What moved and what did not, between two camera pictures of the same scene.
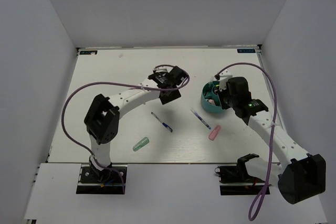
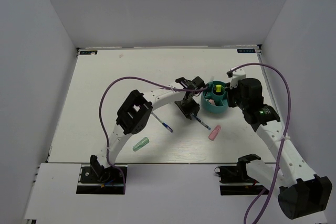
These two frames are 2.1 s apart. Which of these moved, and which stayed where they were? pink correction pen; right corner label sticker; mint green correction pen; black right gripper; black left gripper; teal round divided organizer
Moved: black left gripper; black right gripper
Stayed: right corner label sticker; teal round divided organizer; mint green correction pen; pink correction pen
